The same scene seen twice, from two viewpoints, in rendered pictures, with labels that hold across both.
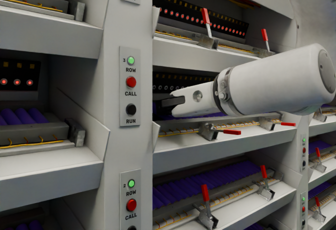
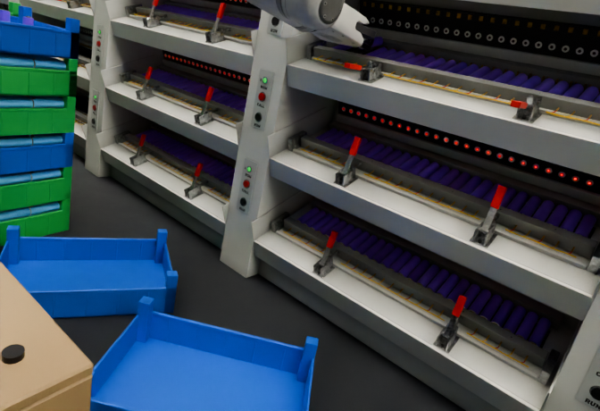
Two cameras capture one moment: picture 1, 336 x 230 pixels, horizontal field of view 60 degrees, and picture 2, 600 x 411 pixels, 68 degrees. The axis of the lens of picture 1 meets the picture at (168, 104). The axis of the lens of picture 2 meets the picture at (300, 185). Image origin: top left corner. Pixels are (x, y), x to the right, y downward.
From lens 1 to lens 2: 0.98 m
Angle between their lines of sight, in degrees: 81
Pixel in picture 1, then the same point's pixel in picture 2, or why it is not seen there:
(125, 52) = not seen: outside the picture
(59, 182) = (234, 60)
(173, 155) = (307, 75)
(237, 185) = (448, 193)
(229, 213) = (386, 197)
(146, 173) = (278, 79)
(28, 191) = (223, 58)
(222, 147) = (375, 96)
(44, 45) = not seen: outside the picture
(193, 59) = not seen: outside the picture
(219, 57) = not seen: outside the picture
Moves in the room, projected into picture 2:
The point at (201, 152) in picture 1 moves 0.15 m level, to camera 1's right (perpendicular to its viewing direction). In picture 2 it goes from (341, 88) to (359, 98)
